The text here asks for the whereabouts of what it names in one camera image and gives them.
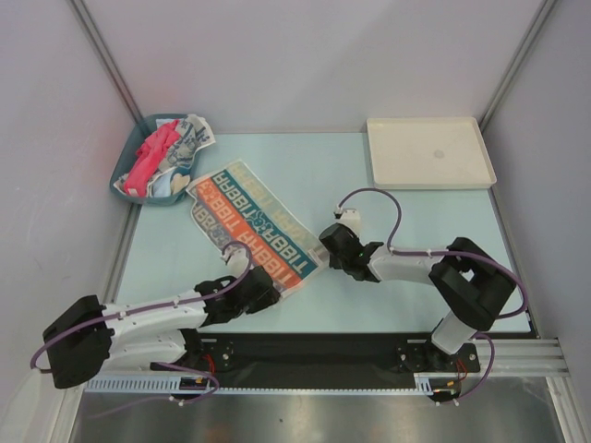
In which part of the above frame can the striped rabbit text towel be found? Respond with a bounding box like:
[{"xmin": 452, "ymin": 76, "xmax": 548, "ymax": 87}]
[{"xmin": 186, "ymin": 161, "xmax": 329, "ymax": 297}]

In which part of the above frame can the pink red towel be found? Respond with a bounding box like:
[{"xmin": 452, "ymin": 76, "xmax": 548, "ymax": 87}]
[{"xmin": 122, "ymin": 130, "xmax": 163, "ymax": 198}]

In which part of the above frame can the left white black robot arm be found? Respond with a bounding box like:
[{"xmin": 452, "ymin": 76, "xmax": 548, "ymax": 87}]
[{"xmin": 42, "ymin": 266, "xmax": 281, "ymax": 389}]

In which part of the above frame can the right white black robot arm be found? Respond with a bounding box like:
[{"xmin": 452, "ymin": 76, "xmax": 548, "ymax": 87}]
[{"xmin": 320, "ymin": 223, "xmax": 517, "ymax": 372}]

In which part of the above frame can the cream plastic tray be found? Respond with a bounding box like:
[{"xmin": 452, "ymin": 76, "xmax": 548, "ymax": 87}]
[{"xmin": 366, "ymin": 117, "xmax": 497, "ymax": 190}]

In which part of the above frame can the light blue towel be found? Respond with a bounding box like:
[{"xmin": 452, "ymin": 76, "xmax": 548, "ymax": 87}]
[{"xmin": 151, "ymin": 119, "xmax": 179, "ymax": 198}]

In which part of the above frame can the white blue patterned towel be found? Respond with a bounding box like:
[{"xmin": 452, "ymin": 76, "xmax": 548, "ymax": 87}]
[{"xmin": 148, "ymin": 114, "xmax": 215, "ymax": 186}]

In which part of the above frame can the teal plastic basket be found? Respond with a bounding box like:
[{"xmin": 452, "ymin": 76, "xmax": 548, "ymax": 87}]
[{"xmin": 110, "ymin": 114, "xmax": 215, "ymax": 206}]

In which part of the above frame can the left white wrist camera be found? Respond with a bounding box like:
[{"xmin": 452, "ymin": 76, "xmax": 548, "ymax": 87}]
[{"xmin": 222, "ymin": 247, "xmax": 251, "ymax": 279}]

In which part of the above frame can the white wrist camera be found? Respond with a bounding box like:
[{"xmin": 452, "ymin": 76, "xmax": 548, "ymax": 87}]
[
  {"xmin": 333, "ymin": 207, "xmax": 362, "ymax": 235},
  {"xmin": 222, "ymin": 247, "xmax": 251, "ymax": 279}
]

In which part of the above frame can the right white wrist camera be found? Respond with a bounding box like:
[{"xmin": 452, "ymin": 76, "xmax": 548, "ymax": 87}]
[{"xmin": 333, "ymin": 207, "xmax": 362, "ymax": 235}]

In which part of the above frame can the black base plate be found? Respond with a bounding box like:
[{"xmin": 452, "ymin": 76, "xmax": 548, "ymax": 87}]
[{"xmin": 179, "ymin": 332, "xmax": 481, "ymax": 387}]

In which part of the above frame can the white slotted cable duct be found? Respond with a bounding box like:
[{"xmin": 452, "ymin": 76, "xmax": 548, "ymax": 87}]
[{"xmin": 85, "ymin": 375, "xmax": 462, "ymax": 396}]

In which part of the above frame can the aluminium frame rail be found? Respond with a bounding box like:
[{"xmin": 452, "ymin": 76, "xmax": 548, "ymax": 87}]
[{"xmin": 477, "ymin": 337, "xmax": 570, "ymax": 377}]

